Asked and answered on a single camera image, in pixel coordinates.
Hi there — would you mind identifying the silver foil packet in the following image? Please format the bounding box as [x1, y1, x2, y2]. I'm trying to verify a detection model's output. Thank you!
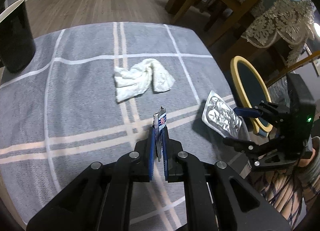
[202, 91, 242, 138]

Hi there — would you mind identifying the blue white small wrapper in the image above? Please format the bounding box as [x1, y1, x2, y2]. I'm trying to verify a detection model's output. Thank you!
[153, 107, 167, 161]

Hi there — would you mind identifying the lace tablecloth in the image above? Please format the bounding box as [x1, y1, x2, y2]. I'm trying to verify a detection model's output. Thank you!
[166, 0, 317, 65]

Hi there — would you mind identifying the black mug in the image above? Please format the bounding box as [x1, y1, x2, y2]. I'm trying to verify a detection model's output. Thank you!
[1, 0, 36, 73]

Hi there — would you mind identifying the grey plaid table cloth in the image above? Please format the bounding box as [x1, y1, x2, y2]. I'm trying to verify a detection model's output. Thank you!
[1, 22, 246, 222]

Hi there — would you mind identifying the person's right hand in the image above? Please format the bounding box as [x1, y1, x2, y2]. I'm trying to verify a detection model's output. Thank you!
[298, 155, 314, 167]

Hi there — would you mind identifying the crumpled white tissue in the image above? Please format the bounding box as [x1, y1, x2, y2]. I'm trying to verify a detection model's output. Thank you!
[114, 59, 175, 102]

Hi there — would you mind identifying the blue yellow-rimmed trash bin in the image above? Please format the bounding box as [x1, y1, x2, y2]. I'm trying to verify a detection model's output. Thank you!
[230, 56, 273, 138]

